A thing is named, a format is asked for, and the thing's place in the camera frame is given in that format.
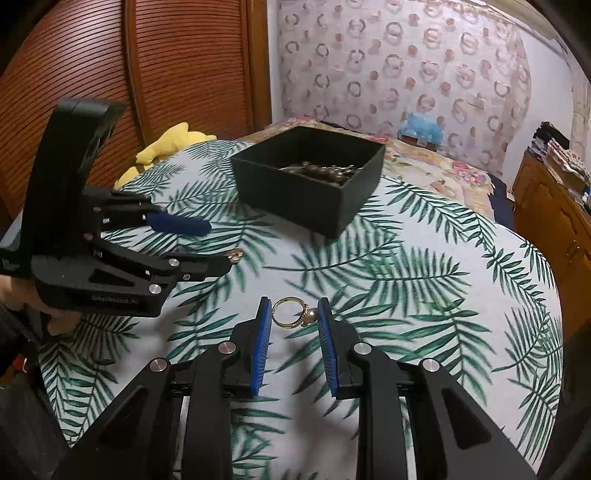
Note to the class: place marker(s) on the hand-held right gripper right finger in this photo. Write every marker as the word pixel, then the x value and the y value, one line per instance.
pixel 328 350

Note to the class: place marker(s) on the red white object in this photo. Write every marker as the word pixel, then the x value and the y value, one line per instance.
pixel 21 363

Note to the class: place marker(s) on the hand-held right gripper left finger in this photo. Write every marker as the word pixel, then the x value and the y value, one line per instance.
pixel 261 346

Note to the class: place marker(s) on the dark blue cloth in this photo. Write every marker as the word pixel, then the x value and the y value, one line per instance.
pixel 503 203

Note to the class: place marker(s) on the person's left hand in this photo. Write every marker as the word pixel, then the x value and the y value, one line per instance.
pixel 23 293

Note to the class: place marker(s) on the small gold earring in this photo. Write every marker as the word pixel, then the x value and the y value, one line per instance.
pixel 235 254

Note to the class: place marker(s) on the blue bag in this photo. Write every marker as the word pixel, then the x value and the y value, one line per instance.
pixel 422 127

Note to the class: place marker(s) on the green leaf print tablecloth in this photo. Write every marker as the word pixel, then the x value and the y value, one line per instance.
pixel 415 277

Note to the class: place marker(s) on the yellow plush toy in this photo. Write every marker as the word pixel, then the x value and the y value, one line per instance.
pixel 161 145

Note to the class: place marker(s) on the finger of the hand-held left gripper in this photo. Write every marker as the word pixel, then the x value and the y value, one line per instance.
pixel 212 266
pixel 180 224

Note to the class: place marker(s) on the wooden louvered wardrobe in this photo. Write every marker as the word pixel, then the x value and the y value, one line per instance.
pixel 184 69

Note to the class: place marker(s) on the beige lace curtain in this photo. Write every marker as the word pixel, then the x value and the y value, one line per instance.
pixel 582 115

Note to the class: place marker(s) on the stack of folded cloths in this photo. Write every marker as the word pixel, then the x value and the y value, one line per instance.
pixel 561 152

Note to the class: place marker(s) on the wooden cabinet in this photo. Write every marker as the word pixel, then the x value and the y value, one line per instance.
pixel 545 207

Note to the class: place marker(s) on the black jewelry box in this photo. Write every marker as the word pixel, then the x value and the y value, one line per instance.
pixel 286 194

